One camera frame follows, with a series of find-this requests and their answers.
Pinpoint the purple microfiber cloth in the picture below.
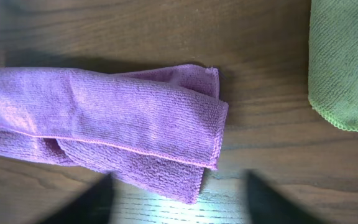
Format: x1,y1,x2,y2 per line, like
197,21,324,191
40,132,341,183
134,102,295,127
0,65,228,204

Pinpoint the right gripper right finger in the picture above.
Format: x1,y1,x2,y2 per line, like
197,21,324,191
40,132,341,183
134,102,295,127
244,170,325,224

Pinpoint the crumpled green cloth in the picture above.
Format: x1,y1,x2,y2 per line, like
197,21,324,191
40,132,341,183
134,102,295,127
308,0,358,132

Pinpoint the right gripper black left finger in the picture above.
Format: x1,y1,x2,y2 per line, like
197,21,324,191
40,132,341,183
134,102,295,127
39,173,114,224

